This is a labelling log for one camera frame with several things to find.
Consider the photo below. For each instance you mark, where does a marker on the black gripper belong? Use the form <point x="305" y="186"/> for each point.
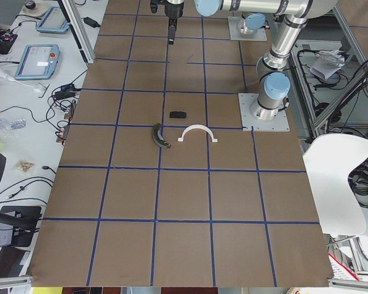
<point x="173" y="9"/>

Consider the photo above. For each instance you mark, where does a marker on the black power adapter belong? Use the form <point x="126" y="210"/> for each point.
<point x="91" y="22"/>

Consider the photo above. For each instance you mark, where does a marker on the black brake pad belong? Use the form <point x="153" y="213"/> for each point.
<point x="177" y="115"/>

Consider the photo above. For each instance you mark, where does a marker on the green curved brake shoe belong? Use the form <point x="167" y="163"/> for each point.
<point x="158" y="138"/>

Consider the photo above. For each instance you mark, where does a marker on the far teach pendant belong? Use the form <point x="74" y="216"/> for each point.
<point x="53" y="22"/>

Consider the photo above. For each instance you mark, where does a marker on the teach pendant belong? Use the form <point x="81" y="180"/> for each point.
<point x="38" y="62"/>
<point x="53" y="22"/>

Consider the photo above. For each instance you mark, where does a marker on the near teach pendant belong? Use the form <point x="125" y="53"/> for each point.
<point x="38" y="62"/>

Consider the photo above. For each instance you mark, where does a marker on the plastic water bottle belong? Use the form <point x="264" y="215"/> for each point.
<point x="7" y="134"/>

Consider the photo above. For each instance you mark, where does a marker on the white chair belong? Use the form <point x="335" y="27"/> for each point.
<point x="328" y="162"/>

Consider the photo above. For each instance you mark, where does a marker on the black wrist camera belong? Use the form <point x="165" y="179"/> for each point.
<point x="154" y="5"/>

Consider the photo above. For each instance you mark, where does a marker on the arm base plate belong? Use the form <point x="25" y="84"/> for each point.
<point x="259" y="36"/>
<point x="258" y="119"/>

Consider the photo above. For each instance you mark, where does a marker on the aluminium frame post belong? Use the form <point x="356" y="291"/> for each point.
<point x="73" y="18"/>

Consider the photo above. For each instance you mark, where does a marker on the white curved plastic bracket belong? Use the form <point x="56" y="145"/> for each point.
<point x="197" y="128"/>

